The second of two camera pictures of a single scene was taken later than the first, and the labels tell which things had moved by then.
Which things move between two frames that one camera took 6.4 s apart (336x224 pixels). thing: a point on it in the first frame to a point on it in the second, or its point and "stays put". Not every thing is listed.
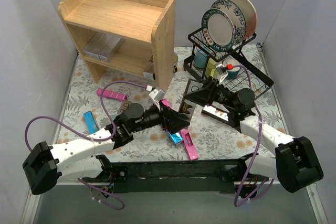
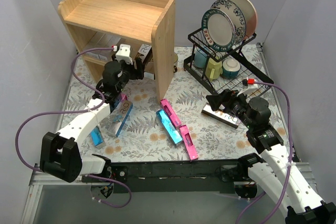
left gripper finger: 165,107 to 140,68
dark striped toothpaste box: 187,106 to 146,50
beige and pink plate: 249,13 stays put
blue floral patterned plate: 240,27 stays put
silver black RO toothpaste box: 216,114 stays put
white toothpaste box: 109,48 stays put
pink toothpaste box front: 189,144 stays put
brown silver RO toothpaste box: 148,71 stays put
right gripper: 208,88 to 224,100
